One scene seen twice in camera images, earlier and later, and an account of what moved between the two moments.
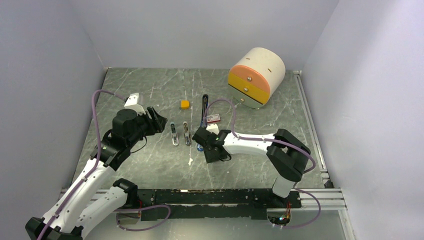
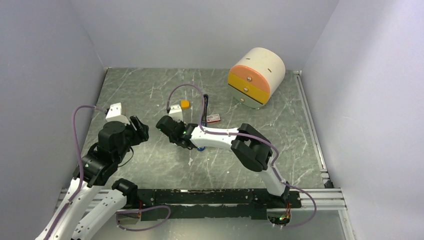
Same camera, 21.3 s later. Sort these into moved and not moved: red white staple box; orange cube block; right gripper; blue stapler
Moved: right gripper
Not moved: red white staple box; blue stapler; orange cube block
